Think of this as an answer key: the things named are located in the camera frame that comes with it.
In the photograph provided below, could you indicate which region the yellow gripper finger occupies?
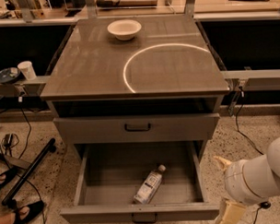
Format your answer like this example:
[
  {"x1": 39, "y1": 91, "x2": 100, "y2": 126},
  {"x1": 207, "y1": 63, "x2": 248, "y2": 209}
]
[
  {"x1": 214, "y1": 156, "x2": 232, "y2": 171},
  {"x1": 215, "y1": 197, "x2": 247, "y2": 224}
]

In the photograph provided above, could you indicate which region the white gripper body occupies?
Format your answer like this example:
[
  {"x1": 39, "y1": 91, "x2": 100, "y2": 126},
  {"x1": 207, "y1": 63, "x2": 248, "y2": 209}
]
[{"x1": 224, "y1": 158, "x2": 271, "y2": 206}]

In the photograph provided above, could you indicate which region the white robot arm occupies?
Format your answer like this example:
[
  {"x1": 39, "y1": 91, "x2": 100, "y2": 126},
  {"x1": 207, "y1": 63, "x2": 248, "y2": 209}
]
[{"x1": 214, "y1": 137, "x2": 280, "y2": 224}]

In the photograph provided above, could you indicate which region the open middle drawer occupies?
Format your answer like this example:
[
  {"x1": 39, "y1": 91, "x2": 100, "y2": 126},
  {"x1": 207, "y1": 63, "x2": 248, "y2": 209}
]
[{"x1": 61, "y1": 141, "x2": 219, "y2": 224}]

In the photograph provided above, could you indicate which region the grey drawer cabinet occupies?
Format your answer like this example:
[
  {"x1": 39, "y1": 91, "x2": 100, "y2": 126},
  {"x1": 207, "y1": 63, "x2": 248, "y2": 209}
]
[{"x1": 41, "y1": 15, "x2": 229, "y2": 156}]

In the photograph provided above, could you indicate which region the closed upper drawer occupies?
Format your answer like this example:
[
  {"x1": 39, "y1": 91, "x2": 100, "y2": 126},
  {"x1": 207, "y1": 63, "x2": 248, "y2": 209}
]
[{"x1": 53, "y1": 113, "x2": 219, "y2": 144}]

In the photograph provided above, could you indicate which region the black power adapter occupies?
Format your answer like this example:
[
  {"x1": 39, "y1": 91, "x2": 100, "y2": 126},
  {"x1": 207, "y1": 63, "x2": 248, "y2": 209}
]
[{"x1": 260, "y1": 202, "x2": 271, "y2": 209}]

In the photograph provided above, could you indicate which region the white ceramic bowl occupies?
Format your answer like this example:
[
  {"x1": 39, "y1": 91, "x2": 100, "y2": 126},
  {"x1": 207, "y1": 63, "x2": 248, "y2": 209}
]
[{"x1": 108, "y1": 19, "x2": 142, "y2": 41}]

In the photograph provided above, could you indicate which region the black slipper foot near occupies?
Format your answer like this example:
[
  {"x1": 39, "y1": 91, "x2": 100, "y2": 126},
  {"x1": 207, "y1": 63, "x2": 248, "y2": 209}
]
[{"x1": 0, "y1": 200, "x2": 45, "y2": 224}]

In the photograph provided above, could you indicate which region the black slipper foot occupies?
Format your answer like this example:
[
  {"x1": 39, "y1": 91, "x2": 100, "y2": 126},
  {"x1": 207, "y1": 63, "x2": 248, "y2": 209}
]
[
  {"x1": 0, "y1": 167, "x2": 18, "y2": 190},
  {"x1": 0, "y1": 200, "x2": 45, "y2": 224}
]

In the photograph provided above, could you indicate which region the black slipper foot far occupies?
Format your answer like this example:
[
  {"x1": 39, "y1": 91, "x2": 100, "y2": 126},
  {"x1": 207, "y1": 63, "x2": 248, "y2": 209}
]
[{"x1": 0, "y1": 167, "x2": 18, "y2": 190}]

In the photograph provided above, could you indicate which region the small black floor device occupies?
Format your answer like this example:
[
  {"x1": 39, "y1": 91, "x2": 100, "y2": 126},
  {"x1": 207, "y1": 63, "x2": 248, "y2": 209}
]
[{"x1": 3, "y1": 133, "x2": 14, "y2": 149}]

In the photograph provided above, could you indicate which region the black tripod leg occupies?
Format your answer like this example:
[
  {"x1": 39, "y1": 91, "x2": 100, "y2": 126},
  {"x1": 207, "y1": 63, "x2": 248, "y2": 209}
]
[{"x1": 1, "y1": 138, "x2": 56, "y2": 208}]

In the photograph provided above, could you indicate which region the white paper cup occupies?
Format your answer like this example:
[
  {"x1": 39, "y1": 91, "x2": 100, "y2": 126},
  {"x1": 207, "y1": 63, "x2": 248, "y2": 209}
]
[{"x1": 17, "y1": 61, "x2": 37, "y2": 80}]

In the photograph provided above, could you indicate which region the dark blue plate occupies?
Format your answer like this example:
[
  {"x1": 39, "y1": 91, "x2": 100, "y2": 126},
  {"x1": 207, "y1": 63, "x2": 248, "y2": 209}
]
[{"x1": 0, "y1": 67, "x2": 20, "y2": 84}]

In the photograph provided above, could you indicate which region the black power cable right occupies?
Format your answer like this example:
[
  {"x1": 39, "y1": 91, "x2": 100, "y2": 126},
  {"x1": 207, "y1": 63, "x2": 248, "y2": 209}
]
[{"x1": 233, "y1": 88, "x2": 265, "y2": 158}]

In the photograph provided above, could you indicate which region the black cable left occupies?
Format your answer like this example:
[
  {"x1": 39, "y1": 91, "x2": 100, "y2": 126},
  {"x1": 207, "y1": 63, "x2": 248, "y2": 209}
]
[{"x1": 15, "y1": 96, "x2": 35, "y2": 159}]

